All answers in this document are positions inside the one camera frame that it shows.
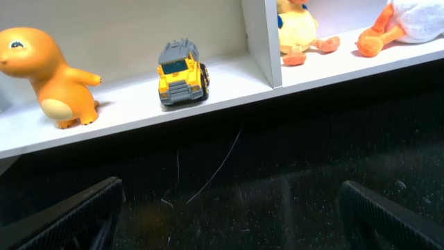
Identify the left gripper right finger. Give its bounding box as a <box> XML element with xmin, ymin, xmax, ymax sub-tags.
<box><xmin>338</xmin><ymin>179</ymin><xmax>444</xmax><ymax>250</ymax></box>

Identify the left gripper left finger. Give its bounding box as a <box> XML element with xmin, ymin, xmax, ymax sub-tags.
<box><xmin>0</xmin><ymin>176</ymin><xmax>126</xmax><ymax>250</ymax></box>

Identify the orange toy dinosaur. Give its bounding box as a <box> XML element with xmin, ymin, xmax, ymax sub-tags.
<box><xmin>0</xmin><ymin>26</ymin><xmax>103</xmax><ymax>130</ymax></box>

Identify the grey and yellow toy truck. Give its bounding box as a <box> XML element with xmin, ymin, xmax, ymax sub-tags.
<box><xmin>156</xmin><ymin>37</ymin><xmax>211</xmax><ymax>107</ymax></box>

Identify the white plush duck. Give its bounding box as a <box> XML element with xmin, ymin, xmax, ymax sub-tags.
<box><xmin>356</xmin><ymin>0</ymin><xmax>444</xmax><ymax>58</ymax></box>

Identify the white shelf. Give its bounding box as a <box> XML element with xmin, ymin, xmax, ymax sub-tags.
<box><xmin>0</xmin><ymin>0</ymin><xmax>444</xmax><ymax>176</ymax></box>

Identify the yellow plush duck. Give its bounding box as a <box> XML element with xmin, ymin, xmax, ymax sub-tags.
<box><xmin>276</xmin><ymin>0</ymin><xmax>342</xmax><ymax>67</ymax></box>

